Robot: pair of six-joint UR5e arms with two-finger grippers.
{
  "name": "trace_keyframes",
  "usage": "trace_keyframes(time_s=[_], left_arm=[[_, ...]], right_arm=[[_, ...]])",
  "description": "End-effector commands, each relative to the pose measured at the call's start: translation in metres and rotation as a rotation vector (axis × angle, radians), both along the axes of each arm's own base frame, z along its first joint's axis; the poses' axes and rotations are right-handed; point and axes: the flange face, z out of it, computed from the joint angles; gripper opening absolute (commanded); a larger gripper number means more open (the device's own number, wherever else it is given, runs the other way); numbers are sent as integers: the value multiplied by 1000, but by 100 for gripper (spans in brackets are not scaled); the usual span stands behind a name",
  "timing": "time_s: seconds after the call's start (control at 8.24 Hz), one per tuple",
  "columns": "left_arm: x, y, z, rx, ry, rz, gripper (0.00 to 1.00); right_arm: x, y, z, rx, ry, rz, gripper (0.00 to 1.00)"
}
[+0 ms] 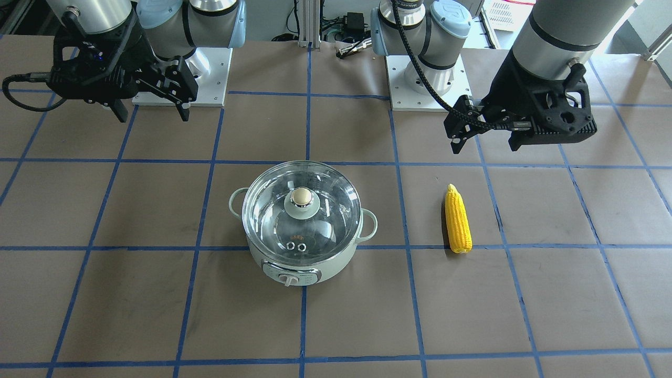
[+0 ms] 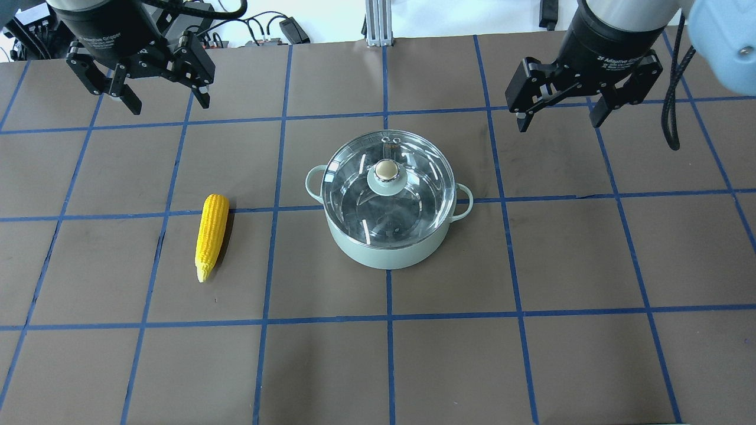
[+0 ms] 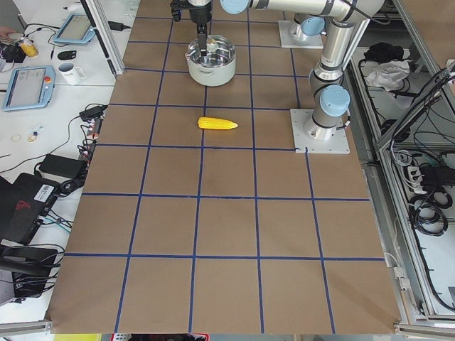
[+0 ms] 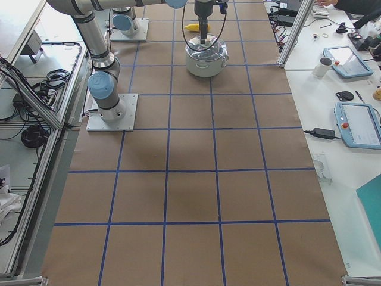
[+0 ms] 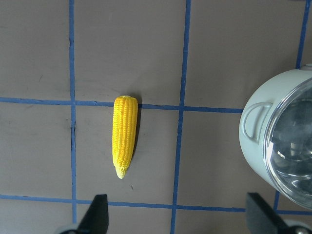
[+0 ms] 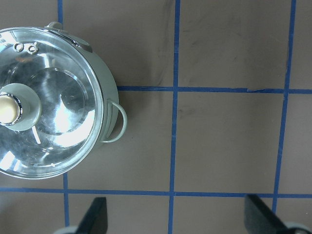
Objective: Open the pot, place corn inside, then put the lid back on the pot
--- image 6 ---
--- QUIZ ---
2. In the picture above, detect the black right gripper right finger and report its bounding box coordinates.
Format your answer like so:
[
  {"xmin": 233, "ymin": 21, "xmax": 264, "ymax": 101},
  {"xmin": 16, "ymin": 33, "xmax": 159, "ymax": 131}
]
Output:
[{"xmin": 244, "ymin": 194, "xmax": 288, "ymax": 234}]

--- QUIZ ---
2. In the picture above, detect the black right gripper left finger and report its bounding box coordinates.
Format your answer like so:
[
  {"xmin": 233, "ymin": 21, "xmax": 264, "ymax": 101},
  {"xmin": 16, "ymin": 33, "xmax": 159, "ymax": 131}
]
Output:
[{"xmin": 77, "ymin": 197, "xmax": 108, "ymax": 234}]

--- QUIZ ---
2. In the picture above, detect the glass pot lid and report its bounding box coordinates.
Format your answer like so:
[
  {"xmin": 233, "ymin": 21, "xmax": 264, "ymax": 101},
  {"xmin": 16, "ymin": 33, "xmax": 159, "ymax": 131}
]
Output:
[{"xmin": 0, "ymin": 27, "xmax": 103, "ymax": 179}]

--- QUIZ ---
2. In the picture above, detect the pale green electric pot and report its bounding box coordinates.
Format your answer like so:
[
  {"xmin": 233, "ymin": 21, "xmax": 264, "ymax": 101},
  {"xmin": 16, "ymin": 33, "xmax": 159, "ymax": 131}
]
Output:
[{"xmin": 44, "ymin": 21, "xmax": 128, "ymax": 150}]

